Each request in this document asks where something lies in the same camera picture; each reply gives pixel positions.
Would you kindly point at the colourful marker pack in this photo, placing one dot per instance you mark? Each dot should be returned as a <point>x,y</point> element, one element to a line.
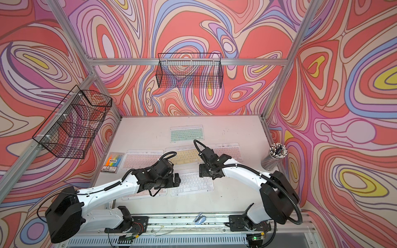
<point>113,162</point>

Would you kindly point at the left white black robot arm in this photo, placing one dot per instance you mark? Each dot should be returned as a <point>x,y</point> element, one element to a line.
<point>75,210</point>

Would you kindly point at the pink keyboard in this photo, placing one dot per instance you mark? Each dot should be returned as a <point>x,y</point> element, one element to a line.
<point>230,149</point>
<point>145,194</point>
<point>141,158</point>

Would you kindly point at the black wire basket back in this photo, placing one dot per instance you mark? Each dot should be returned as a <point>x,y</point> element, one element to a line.
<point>189,70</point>

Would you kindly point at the black wire basket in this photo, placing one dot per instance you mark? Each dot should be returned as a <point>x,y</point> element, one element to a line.
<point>189,70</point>
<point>76,125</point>

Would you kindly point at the metal cup with pencils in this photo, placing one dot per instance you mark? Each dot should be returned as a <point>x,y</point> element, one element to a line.
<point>277,152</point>

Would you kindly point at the blue white binder clip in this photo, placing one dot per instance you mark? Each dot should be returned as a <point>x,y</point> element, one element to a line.
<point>200,219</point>

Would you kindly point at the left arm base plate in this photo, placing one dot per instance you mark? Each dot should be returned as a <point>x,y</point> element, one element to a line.
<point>135,225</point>

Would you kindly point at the white keyboard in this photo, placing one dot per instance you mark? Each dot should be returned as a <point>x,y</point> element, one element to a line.
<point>192,183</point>

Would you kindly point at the pink keyboard right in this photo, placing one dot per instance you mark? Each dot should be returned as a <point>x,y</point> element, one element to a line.
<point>230,149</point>

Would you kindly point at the pink keyboard front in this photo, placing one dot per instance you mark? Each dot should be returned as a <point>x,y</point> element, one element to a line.
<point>145,194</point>

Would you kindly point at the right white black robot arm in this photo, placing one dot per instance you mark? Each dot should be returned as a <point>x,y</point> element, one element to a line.
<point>279,199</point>

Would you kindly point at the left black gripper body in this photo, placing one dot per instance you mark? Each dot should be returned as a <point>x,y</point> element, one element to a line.
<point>168,182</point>

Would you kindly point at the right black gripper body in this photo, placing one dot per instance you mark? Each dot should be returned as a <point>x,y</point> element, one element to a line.
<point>206,171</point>

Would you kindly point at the green keyboard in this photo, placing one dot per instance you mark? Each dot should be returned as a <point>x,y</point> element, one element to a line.
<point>186,133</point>

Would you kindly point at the yellow keyboard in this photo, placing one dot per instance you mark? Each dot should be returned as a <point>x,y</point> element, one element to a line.
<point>185,155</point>

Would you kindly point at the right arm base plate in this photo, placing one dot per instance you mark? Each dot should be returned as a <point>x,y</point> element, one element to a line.
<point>243,223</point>

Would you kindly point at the pink keyboard left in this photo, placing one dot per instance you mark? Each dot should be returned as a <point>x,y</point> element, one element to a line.
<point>141,158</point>

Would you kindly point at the black wire basket left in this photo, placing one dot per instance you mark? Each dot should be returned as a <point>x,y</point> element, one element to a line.
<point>76,125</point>

